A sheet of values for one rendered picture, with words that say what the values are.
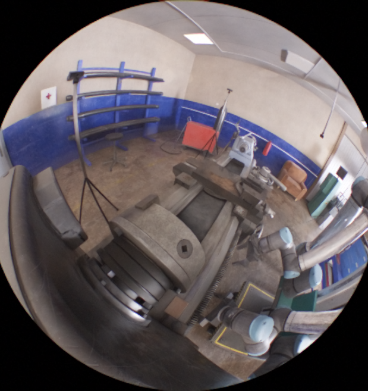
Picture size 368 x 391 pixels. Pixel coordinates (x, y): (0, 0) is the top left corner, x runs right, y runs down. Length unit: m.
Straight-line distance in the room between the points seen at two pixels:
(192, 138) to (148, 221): 3.40
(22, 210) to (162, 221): 0.22
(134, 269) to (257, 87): 4.92
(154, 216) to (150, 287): 0.13
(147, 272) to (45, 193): 0.22
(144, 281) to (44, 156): 3.14
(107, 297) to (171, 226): 0.17
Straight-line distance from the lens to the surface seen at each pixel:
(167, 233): 0.23
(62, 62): 3.20
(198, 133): 3.52
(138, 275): 0.25
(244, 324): 0.48
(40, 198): 0.25
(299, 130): 4.88
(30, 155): 3.22
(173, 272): 0.23
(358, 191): 0.86
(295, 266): 0.75
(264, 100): 4.78
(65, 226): 0.28
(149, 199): 0.28
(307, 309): 1.07
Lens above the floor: 1.41
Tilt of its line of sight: 42 degrees down
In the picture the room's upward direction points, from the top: 17 degrees clockwise
